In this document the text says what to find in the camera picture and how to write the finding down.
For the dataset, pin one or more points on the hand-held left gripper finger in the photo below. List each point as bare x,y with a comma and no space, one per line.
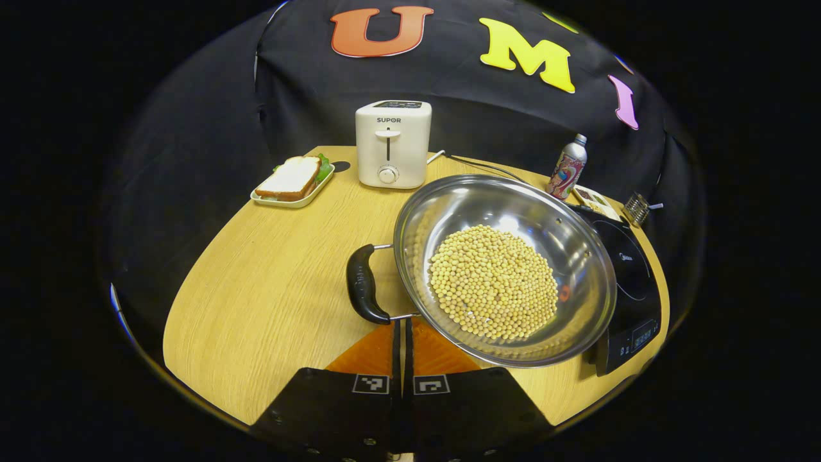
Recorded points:
408,359
397,359

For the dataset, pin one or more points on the stainless steel pot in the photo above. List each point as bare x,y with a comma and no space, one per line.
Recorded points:
500,205

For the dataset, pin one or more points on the black induction cooktop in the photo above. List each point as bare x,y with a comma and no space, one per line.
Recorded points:
632,282

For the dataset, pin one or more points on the pile of yellow soybeans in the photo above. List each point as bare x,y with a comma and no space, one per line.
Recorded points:
494,282

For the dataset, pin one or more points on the pale green sandwich tray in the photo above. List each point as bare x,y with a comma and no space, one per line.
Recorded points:
308,197

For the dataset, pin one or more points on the black table grommet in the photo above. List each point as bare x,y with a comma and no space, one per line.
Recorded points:
342,166

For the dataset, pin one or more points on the sandwich with lettuce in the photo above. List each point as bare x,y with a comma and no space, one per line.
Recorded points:
292,176

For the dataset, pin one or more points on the white toaster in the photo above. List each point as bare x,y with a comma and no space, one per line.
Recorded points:
391,147

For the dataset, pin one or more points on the black backdrop cloth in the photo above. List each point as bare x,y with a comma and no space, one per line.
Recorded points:
449,122

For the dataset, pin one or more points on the small white food tray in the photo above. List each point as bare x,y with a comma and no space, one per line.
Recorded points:
596,202

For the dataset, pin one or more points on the printed metal drink bottle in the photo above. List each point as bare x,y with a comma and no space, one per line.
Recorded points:
567,170

